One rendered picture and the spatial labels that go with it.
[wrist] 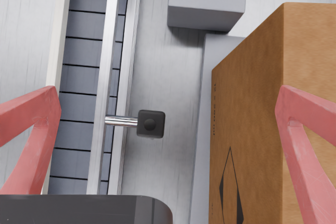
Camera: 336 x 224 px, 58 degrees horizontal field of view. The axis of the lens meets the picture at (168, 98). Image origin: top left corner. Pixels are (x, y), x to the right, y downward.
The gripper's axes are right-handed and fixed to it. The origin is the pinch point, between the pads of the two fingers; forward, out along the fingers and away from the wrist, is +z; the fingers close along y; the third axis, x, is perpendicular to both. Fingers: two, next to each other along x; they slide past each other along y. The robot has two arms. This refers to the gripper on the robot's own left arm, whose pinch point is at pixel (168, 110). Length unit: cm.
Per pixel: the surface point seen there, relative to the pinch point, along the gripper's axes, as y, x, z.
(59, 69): 14.1, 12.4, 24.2
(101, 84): 7.4, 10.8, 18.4
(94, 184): 8.0, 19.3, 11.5
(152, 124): 1.6, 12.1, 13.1
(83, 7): 11.8, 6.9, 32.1
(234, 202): -6.3, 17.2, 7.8
